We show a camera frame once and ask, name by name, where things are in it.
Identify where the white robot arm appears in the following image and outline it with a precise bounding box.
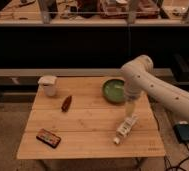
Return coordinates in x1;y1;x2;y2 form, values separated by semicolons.
120;55;189;123

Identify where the green bowl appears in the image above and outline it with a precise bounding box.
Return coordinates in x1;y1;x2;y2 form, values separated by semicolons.
102;79;125;104

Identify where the white tube bottle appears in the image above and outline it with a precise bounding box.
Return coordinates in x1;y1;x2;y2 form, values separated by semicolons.
113;116;138;145

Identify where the long shelf bench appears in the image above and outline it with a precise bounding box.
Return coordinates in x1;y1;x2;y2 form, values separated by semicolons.
0;68;174;78

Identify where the wooden folding table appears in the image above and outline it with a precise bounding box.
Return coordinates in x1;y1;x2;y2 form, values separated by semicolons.
17;77;165;159

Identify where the black foot pedal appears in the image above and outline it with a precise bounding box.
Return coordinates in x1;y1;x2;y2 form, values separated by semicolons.
173;124;189;143

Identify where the brown oblong object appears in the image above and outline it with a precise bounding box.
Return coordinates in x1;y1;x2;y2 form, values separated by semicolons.
61;96;72;112

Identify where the white cup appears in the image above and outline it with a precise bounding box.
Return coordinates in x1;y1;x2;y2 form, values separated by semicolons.
38;75;57;97

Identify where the dark rectangular box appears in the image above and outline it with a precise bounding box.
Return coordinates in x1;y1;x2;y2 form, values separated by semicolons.
36;129;61;148

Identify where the black cable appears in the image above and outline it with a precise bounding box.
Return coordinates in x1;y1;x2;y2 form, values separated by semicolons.
163;141;189;171

